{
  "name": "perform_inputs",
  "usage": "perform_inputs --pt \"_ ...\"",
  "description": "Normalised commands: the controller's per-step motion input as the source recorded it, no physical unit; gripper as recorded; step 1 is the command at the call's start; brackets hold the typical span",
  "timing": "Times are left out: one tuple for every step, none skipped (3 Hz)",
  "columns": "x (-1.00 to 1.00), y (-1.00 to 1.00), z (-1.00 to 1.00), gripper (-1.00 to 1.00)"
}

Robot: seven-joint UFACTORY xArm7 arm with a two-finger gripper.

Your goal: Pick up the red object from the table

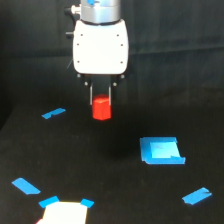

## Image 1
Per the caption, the blue tape strip near left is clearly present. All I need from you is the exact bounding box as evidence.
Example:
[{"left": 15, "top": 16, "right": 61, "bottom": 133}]
[{"left": 12, "top": 178, "right": 40, "bottom": 195}]

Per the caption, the red hexagonal block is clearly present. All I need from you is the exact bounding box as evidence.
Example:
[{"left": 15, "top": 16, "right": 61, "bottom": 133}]
[{"left": 92, "top": 94, "right": 111, "bottom": 120}]

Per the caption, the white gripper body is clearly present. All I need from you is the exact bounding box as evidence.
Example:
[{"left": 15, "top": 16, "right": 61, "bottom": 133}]
[{"left": 66, "top": 19, "right": 129, "bottom": 77}]

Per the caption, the blue taped square marker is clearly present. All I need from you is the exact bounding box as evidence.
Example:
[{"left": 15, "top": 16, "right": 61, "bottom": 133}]
[{"left": 140, "top": 137, "right": 186, "bottom": 165}]

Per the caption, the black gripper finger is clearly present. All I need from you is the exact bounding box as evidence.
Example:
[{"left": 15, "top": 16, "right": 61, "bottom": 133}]
[
  {"left": 89, "top": 84, "right": 93, "bottom": 106},
  {"left": 108, "top": 85, "right": 112, "bottom": 106}
]

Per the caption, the blue tape strip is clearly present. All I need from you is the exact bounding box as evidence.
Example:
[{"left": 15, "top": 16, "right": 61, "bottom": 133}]
[
  {"left": 182, "top": 187, "right": 212, "bottom": 205},
  {"left": 41, "top": 108, "right": 66, "bottom": 119},
  {"left": 12, "top": 178, "right": 40, "bottom": 195}
]

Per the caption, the white paper sheet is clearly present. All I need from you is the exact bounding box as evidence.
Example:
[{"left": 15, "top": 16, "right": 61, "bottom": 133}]
[{"left": 36, "top": 202, "right": 88, "bottom": 224}]

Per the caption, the blue tape on paper right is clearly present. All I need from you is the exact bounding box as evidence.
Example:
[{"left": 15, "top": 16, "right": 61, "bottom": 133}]
[{"left": 81, "top": 199, "right": 94, "bottom": 208}]

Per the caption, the blue tape strip far left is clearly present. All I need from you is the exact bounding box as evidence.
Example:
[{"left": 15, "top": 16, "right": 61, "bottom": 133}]
[{"left": 41, "top": 108, "right": 66, "bottom": 119}]

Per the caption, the blue tape strip right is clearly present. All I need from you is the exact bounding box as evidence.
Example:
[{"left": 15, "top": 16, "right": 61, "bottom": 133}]
[{"left": 182, "top": 187, "right": 212, "bottom": 205}]

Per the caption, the blue tape on paper left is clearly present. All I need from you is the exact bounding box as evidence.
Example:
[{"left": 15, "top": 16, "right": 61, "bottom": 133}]
[{"left": 38, "top": 196, "right": 59, "bottom": 208}]

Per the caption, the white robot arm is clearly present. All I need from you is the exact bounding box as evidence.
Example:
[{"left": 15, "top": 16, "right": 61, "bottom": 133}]
[{"left": 64, "top": 0, "right": 129, "bottom": 105}]

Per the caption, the blue tape on paper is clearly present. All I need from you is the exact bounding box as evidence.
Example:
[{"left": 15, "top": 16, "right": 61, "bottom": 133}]
[
  {"left": 38, "top": 196, "right": 59, "bottom": 208},
  {"left": 81, "top": 199, "right": 94, "bottom": 208}
]

